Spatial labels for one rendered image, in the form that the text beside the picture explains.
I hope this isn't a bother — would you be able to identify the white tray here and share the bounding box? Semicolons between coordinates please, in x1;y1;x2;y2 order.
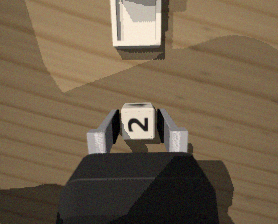
110;0;161;49

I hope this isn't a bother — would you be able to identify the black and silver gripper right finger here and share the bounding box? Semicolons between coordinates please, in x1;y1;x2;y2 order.
157;109;188;153

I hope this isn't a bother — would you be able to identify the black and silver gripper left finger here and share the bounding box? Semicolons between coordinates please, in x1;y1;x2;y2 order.
87;110;120;154

